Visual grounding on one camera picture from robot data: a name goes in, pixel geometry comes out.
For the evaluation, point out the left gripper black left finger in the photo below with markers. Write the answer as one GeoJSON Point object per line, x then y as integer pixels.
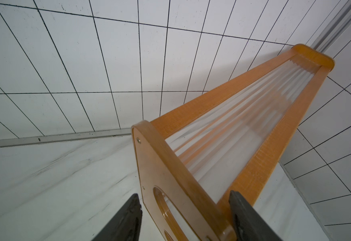
{"type": "Point", "coordinates": [125, 225]}

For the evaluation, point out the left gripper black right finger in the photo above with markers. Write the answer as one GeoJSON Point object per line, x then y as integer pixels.
{"type": "Point", "coordinates": [248, 224]}

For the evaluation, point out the orange wooden tiered shelf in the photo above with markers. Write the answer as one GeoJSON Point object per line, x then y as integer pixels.
{"type": "Point", "coordinates": [231, 138]}

